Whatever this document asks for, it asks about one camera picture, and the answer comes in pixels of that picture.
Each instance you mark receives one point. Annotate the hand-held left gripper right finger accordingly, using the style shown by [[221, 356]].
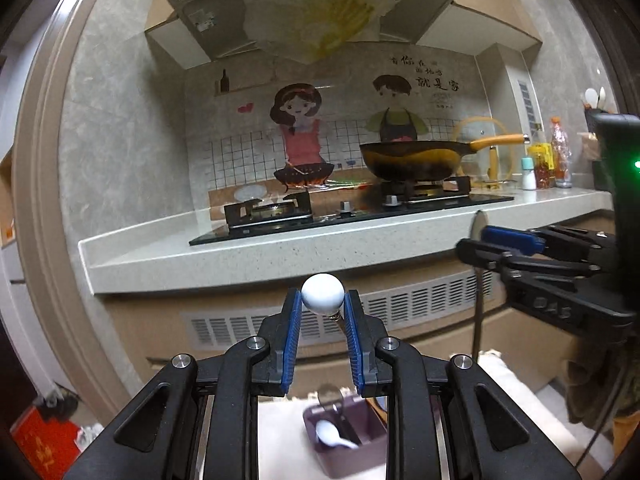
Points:
[[355, 345]]

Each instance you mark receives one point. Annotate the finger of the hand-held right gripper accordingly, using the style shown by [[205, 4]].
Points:
[[510, 239], [480, 255]]

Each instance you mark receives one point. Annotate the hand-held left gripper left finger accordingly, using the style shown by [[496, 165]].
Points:
[[292, 340]]

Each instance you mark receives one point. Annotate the white ball-tipped stick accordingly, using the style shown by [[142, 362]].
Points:
[[322, 294]]

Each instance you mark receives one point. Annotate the pale blue ceramic spoon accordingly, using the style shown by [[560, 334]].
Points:
[[327, 432]]

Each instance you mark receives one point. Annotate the purple plastic container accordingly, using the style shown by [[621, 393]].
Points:
[[350, 460]]

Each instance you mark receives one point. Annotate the small white teal jar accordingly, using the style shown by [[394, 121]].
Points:
[[527, 175]]

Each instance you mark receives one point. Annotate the grey vent grille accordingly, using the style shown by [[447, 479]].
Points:
[[225, 327]]

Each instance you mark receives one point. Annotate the clear bottle with orange cap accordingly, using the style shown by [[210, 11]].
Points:
[[561, 155]]

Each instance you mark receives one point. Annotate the yellow-lid jar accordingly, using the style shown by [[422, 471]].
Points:
[[544, 175]]

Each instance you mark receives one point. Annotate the black utensil holder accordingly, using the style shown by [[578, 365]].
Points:
[[597, 117]]

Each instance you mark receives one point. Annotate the glass pot lid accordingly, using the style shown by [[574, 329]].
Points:
[[506, 157]]

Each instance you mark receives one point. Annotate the grey stone kitchen countertop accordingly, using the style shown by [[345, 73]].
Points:
[[250, 260]]

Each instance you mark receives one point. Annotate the white ladle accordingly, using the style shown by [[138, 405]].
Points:
[[591, 95], [602, 96]]

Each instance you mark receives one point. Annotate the yellow packet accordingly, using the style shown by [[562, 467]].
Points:
[[539, 149]]

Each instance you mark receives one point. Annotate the gas stove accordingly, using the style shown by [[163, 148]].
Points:
[[350, 217]]

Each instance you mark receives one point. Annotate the white tablecloth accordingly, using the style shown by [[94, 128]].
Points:
[[525, 390]]

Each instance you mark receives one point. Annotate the orange cloth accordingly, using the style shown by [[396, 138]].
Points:
[[627, 430]]

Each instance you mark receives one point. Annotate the red box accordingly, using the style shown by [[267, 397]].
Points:
[[40, 445]]

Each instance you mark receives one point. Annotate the stained paper sheet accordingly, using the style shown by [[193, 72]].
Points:
[[325, 15]]

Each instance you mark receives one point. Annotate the range hood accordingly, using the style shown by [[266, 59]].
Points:
[[200, 10]]

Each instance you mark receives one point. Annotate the cartoon wall sticker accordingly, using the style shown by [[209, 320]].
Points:
[[300, 125]]

